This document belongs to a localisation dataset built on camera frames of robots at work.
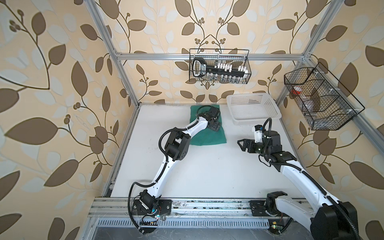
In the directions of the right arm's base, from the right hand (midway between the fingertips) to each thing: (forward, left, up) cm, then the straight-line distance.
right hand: (245, 143), depth 83 cm
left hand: (+24, +15, -10) cm, 30 cm away
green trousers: (+15, +19, -14) cm, 28 cm away
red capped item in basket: (+26, -33, +16) cm, 45 cm away
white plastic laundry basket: (+39, -18, -13) cm, 45 cm away
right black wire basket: (+9, -37, +22) cm, 44 cm away
